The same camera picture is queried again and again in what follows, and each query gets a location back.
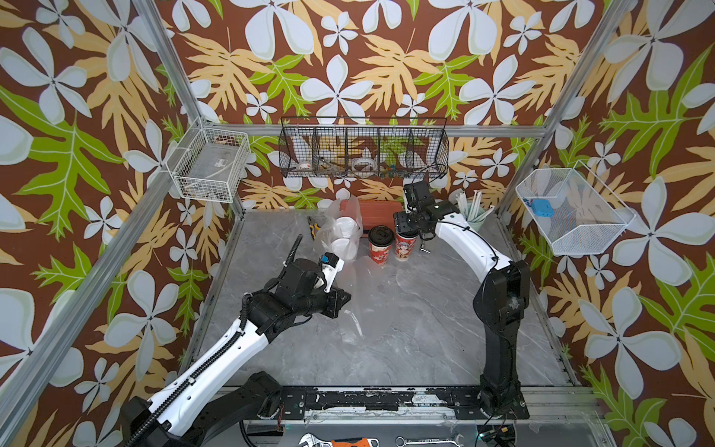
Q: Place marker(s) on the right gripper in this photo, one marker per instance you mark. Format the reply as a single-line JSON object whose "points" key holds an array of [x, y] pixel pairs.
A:
{"points": [[407, 224]]}

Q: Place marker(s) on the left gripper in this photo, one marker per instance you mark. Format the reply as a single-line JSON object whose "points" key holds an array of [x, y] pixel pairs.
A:
{"points": [[333, 300]]}

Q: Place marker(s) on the black wire basket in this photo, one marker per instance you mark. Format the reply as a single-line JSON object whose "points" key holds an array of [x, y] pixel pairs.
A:
{"points": [[363, 147]]}

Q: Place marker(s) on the white mesh basket right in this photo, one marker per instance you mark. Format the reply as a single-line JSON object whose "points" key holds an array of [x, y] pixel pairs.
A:
{"points": [[589, 217]]}

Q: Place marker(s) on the blue object in basket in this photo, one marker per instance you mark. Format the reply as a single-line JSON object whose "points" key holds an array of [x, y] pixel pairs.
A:
{"points": [[541, 208]]}

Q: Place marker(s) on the white lid red cup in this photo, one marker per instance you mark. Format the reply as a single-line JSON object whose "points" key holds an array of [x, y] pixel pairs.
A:
{"points": [[345, 248], [346, 227]]}

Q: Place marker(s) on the red plastic tool case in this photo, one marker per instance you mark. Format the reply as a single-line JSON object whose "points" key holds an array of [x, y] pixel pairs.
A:
{"points": [[378, 212]]}

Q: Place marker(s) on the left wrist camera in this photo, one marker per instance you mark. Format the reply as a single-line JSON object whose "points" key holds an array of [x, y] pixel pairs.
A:
{"points": [[331, 265]]}

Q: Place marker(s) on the green straw holder cup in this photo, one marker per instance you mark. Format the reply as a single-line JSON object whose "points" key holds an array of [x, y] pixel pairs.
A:
{"points": [[475, 218]]}

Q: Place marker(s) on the silver spanner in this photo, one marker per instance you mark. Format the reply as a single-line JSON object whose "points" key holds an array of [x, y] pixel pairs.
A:
{"points": [[455, 440]]}

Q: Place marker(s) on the white wire basket left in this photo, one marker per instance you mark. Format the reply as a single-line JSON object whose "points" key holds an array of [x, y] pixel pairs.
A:
{"points": [[208, 163]]}

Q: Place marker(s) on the black lid red cup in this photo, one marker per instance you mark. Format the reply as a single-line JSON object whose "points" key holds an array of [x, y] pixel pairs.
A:
{"points": [[404, 244], [381, 239]]}

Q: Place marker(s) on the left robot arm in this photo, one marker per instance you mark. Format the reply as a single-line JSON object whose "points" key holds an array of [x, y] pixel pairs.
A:
{"points": [[189, 411]]}

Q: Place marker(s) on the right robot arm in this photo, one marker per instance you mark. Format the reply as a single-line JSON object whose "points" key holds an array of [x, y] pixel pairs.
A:
{"points": [[500, 302]]}

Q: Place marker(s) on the orange adjustable wrench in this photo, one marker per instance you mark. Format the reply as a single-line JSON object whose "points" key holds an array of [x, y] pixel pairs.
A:
{"points": [[310, 440]]}

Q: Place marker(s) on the black mounting rail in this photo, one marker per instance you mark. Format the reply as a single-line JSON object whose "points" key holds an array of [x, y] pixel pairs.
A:
{"points": [[295, 402]]}

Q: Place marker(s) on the clear plastic carrier bag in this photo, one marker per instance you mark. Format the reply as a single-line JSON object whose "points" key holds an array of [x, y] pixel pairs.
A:
{"points": [[339, 208]]}

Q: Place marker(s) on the yellow black pliers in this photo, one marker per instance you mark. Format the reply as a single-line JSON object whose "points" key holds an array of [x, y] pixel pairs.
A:
{"points": [[314, 227]]}

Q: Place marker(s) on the white lid red cup front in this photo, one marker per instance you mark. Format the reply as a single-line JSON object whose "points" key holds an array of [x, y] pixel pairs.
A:
{"points": [[346, 227]]}

